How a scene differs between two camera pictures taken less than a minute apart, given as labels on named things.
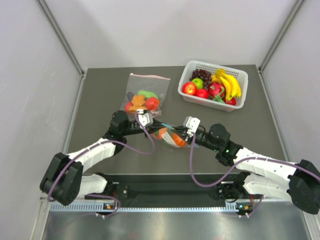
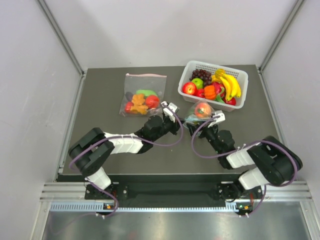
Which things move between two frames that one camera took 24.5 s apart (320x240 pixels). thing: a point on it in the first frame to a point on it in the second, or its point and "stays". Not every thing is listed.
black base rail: (174, 187) stays
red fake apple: (189, 88) stays
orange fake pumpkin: (179, 141) to (210, 92)
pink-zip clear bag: (146, 92) stays
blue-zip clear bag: (172, 136) to (200, 112)
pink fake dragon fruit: (217, 91) stays
